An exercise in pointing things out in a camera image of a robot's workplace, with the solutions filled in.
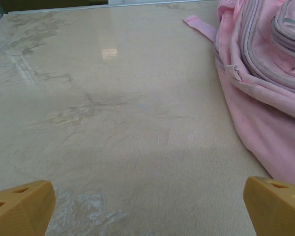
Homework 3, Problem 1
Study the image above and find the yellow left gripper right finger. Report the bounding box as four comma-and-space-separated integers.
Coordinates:
243, 176, 295, 236

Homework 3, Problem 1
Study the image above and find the aluminium table frame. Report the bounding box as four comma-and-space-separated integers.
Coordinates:
7, 0, 221, 13

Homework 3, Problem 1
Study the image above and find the pink school backpack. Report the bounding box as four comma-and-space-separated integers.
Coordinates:
182, 0, 295, 187

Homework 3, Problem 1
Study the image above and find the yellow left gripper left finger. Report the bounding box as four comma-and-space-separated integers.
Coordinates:
0, 180, 57, 236

